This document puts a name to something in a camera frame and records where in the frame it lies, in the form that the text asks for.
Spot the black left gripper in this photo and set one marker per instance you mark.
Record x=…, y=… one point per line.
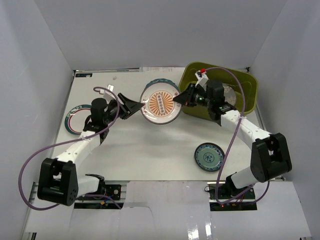
x=122, y=106

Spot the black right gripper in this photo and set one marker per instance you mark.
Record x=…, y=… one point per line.
x=186, y=98

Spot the teal scalloped plate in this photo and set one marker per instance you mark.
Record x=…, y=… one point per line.
x=162, y=81

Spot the orange sunburst plate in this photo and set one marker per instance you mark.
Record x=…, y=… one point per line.
x=158, y=105

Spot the grey deer plate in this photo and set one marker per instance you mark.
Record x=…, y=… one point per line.
x=229, y=94

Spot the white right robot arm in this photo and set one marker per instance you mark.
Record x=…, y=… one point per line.
x=270, y=155

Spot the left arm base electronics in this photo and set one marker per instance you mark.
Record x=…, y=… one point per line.
x=114, y=198

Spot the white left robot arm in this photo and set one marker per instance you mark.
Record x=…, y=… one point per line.
x=59, y=178

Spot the olive green plastic bin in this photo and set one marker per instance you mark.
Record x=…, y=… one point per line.
x=243, y=83

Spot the white papers at back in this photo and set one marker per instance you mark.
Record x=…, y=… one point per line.
x=161, y=69

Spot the white green rimmed plate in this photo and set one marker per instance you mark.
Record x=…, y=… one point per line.
x=74, y=121

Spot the black label sticker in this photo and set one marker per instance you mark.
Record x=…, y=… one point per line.
x=83, y=75

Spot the small blue patterned dish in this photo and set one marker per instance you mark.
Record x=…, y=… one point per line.
x=209, y=157

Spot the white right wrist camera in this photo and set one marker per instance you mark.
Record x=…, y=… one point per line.
x=202, y=78

